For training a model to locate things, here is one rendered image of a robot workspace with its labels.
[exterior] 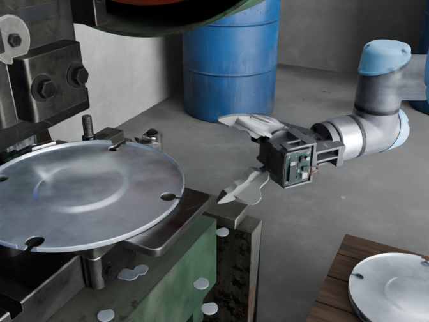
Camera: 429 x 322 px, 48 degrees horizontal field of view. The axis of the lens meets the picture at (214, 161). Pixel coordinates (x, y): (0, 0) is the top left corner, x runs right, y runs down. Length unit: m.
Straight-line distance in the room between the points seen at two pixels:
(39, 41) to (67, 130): 1.93
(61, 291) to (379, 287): 0.74
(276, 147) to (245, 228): 0.19
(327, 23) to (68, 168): 3.34
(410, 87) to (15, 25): 0.59
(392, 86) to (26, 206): 0.58
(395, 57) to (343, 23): 3.09
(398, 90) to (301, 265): 1.07
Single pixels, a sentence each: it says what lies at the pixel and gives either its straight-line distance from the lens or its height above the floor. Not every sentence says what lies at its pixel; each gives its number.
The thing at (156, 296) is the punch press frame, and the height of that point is 0.63.
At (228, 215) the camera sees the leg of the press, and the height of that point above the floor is 0.64.
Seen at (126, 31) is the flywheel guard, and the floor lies 0.93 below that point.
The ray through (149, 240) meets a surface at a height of 0.78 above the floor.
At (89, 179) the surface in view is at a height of 0.79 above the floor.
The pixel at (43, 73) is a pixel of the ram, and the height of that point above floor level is 0.95.
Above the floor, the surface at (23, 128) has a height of 0.88.
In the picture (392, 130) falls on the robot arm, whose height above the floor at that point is 0.80.
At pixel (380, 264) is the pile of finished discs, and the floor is 0.37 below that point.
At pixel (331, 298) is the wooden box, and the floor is 0.35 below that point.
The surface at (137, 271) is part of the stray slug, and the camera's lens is 0.74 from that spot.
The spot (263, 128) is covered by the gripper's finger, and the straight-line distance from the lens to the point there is 0.75.
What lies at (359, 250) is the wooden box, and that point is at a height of 0.35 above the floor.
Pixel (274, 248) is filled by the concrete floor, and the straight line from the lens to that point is 1.84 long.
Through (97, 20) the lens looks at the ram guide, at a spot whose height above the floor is 1.00.
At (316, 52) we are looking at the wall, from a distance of 3.99.
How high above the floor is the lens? 1.13
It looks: 28 degrees down
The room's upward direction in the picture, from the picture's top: straight up
